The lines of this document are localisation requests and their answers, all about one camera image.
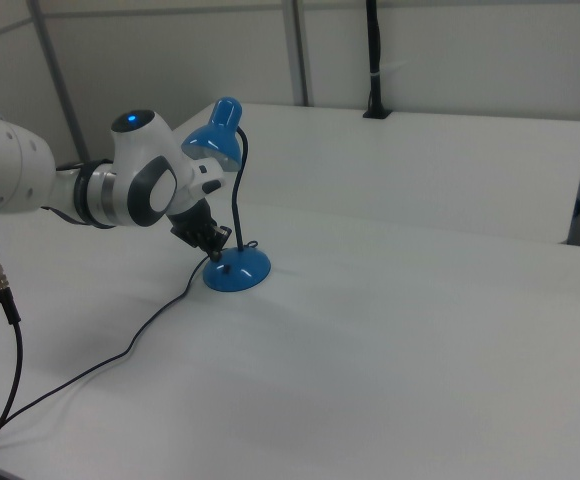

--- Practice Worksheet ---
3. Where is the black cable along pole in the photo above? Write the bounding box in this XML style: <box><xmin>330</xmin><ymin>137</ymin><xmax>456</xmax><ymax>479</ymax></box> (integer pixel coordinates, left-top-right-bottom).
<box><xmin>372</xmin><ymin>17</ymin><xmax>385</xmax><ymax>112</ymax></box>

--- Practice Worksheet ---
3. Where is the blue gooseneck desk lamp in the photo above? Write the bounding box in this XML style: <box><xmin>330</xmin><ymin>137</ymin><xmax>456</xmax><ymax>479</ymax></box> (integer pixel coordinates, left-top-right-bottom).
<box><xmin>179</xmin><ymin>96</ymin><xmax>273</xmax><ymax>294</ymax></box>

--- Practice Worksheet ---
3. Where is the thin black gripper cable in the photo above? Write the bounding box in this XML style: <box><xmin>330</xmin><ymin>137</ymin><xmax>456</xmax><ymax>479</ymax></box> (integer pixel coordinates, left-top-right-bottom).
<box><xmin>42</xmin><ymin>160</ymin><xmax>117</xmax><ymax>230</ymax></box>

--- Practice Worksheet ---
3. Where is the black lamp power cord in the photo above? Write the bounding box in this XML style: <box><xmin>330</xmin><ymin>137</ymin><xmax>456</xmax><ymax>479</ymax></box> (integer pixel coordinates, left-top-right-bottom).
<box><xmin>0</xmin><ymin>254</ymin><xmax>212</xmax><ymax>453</ymax></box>

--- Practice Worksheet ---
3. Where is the black pole with clamp base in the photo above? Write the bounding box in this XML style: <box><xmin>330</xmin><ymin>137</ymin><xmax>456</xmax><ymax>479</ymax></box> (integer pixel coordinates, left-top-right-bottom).
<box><xmin>362</xmin><ymin>0</ymin><xmax>392</xmax><ymax>121</ymax></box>

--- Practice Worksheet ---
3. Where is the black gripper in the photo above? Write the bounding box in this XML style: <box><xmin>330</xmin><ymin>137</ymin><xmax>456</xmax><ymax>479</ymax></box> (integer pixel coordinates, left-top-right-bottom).
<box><xmin>168</xmin><ymin>198</ymin><xmax>234</xmax><ymax>264</ymax></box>

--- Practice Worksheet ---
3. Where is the slanted grey aluminium frame post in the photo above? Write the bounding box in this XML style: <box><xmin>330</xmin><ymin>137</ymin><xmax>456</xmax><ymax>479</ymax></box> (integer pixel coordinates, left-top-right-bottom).
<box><xmin>26</xmin><ymin>0</ymin><xmax>91</xmax><ymax>165</ymax></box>

